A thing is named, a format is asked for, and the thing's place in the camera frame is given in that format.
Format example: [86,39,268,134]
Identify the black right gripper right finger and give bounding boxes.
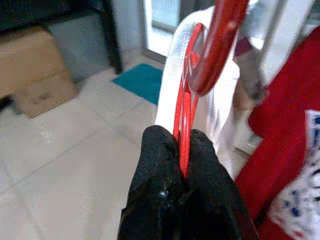
[177,129,260,240]

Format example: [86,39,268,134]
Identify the teal floor mat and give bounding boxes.
[111,63,165,106]

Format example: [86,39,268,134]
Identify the glass sliding door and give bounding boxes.
[143,0,187,63]

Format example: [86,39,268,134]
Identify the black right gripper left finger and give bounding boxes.
[117,124,186,240]

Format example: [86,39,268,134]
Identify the large cardboard box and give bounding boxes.
[0,29,67,101]

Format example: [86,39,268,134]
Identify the red plastic clothes hanger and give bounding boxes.
[172,0,251,182]

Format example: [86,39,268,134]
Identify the cardboard box printed C/NO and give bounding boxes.
[14,74,78,119]

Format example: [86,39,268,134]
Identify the black desk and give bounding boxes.
[0,0,123,75]

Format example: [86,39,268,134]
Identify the white t-shirt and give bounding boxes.
[153,0,271,183]

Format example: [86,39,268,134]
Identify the red printed t-shirt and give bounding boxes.
[234,27,320,240]

